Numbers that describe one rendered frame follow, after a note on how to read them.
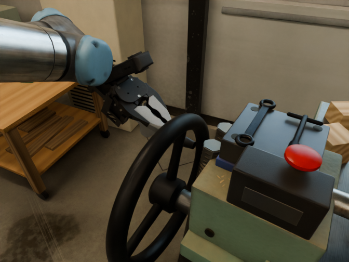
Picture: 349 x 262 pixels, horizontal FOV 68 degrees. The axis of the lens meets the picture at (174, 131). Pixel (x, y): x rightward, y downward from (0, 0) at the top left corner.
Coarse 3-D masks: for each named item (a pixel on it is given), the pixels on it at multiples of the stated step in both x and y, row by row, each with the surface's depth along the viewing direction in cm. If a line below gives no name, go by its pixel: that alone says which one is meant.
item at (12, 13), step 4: (0, 8) 180; (4, 8) 180; (8, 8) 180; (12, 8) 182; (16, 8) 184; (0, 12) 175; (4, 12) 178; (8, 12) 180; (12, 12) 183; (16, 12) 185; (0, 16) 176; (4, 16) 178; (8, 16) 181; (12, 16) 183; (16, 16) 186; (16, 20) 186; (20, 20) 189
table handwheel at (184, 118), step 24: (192, 120) 41; (168, 144) 35; (144, 168) 33; (168, 168) 43; (192, 168) 56; (120, 192) 32; (168, 192) 42; (120, 216) 32; (120, 240) 33; (168, 240) 51
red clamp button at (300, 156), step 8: (288, 152) 22; (296, 152) 22; (304, 152) 22; (312, 152) 22; (288, 160) 22; (296, 160) 22; (304, 160) 22; (312, 160) 22; (320, 160) 22; (296, 168) 22; (304, 168) 21; (312, 168) 21
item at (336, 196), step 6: (336, 192) 27; (342, 192) 27; (336, 198) 26; (342, 198) 26; (348, 198) 26; (336, 204) 26; (342, 204) 26; (348, 204) 26; (336, 210) 26; (342, 210) 26; (348, 210) 26; (342, 216) 26; (348, 216) 26
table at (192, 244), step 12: (324, 108) 50; (324, 120) 47; (348, 168) 38; (348, 180) 36; (348, 192) 34; (336, 216) 32; (336, 228) 30; (348, 228) 30; (192, 240) 32; (204, 240) 32; (336, 240) 29; (348, 240) 29; (180, 252) 33; (192, 252) 32; (204, 252) 31; (216, 252) 31; (228, 252) 31; (336, 252) 28; (348, 252) 28
